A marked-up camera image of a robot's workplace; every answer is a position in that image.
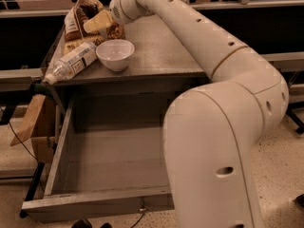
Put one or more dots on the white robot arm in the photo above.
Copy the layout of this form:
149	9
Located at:
209	130

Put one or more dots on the brown chip bag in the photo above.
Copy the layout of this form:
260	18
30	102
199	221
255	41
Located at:
75	33

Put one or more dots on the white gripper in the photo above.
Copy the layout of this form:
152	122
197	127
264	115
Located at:
116	11

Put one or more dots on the orange soda can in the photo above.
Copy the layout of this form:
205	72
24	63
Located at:
116	31

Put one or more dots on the grey cabinet with top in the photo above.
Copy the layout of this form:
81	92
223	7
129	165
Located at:
158	71

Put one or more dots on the black stand leg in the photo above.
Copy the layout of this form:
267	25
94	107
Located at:
35	181

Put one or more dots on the white ceramic bowl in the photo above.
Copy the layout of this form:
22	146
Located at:
115	54

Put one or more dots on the clear plastic water bottle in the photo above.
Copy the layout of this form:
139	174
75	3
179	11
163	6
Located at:
72	63

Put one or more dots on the open grey top drawer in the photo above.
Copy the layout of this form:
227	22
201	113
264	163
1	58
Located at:
109	159

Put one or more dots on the wooden block bracket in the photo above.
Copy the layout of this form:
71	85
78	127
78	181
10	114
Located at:
38	126

